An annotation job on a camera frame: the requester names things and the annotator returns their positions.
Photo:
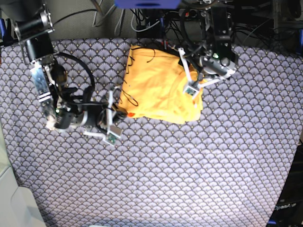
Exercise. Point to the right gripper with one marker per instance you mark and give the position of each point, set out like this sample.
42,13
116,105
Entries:
103,117

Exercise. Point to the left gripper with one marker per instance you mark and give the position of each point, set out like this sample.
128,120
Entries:
212,72

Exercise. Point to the yellow T-shirt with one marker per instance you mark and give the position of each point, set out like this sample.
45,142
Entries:
153,87

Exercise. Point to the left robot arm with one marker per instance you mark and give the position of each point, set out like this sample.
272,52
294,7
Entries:
216,28

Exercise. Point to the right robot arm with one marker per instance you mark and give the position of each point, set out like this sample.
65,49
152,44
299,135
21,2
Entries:
29,24

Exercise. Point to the blue box at top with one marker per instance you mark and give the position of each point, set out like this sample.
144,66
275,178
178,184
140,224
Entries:
147,4

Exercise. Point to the blue patterned table cloth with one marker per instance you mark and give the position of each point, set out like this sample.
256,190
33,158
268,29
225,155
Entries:
226,169

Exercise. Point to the white plastic bin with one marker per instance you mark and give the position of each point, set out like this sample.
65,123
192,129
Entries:
18,207

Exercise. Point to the black OpenArm box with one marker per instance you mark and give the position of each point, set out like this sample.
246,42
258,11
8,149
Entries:
288,211

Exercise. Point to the blue cable plug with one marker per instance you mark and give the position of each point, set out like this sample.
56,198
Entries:
162,25

